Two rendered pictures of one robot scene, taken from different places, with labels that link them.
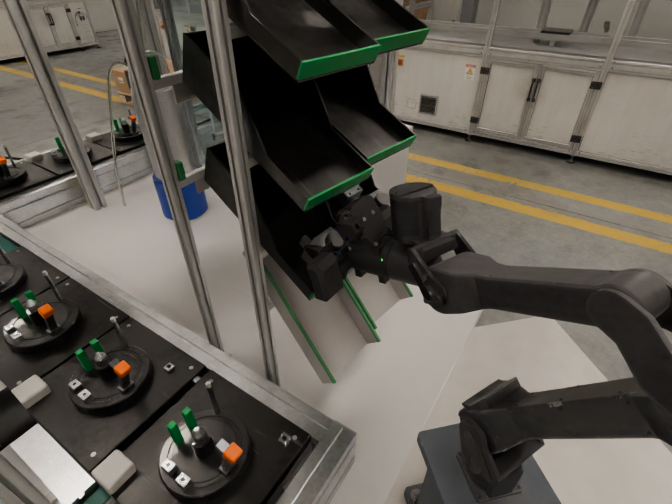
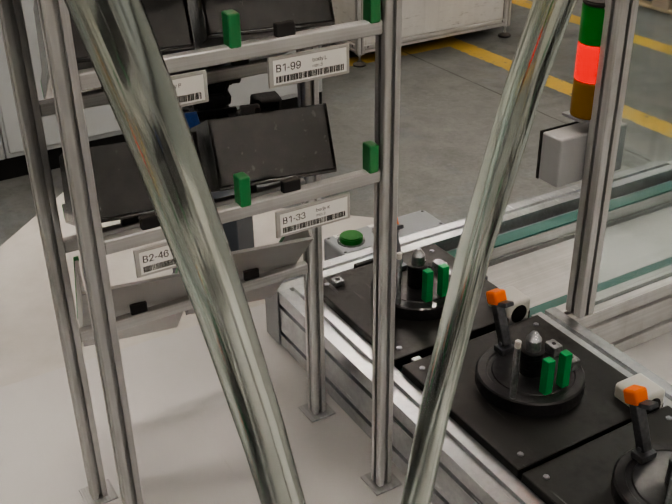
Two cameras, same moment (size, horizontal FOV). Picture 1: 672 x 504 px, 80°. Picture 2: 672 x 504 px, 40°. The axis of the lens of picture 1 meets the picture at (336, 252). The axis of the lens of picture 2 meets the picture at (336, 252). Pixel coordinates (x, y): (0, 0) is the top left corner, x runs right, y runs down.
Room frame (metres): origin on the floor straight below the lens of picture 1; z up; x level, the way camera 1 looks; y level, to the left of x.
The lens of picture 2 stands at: (1.44, 0.63, 1.72)
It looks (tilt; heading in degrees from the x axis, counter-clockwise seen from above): 29 degrees down; 206
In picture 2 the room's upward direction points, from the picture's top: 1 degrees counter-clockwise
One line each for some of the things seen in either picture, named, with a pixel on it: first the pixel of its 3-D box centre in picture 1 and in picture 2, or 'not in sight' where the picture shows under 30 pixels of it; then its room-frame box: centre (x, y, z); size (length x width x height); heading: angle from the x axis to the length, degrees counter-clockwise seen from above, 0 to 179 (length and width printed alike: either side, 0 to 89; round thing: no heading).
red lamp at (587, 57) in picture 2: not in sight; (595, 60); (0.22, 0.41, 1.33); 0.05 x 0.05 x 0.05
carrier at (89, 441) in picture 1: (105, 366); (532, 356); (0.45, 0.42, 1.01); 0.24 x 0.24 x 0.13; 57
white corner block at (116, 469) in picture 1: (115, 473); (509, 306); (0.29, 0.34, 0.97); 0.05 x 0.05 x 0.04; 57
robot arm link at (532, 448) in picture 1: (499, 436); not in sight; (0.25, -0.20, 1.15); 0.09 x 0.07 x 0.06; 122
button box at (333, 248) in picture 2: not in sight; (385, 245); (0.12, 0.07, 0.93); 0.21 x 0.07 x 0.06; 147
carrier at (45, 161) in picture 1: (68, 145); not in sight; (1.48, 1.04, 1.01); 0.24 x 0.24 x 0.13; 57
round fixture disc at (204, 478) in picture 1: (206, 452); (417, 289); (0.31, 0.21, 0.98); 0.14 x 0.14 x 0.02
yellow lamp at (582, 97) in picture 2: not in sight; (590, 96); (0.22, 0.41, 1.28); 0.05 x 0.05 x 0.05
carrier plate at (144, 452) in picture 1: (208, 458); (416, 300); (0.31, 0.21, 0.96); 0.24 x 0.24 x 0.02; 57
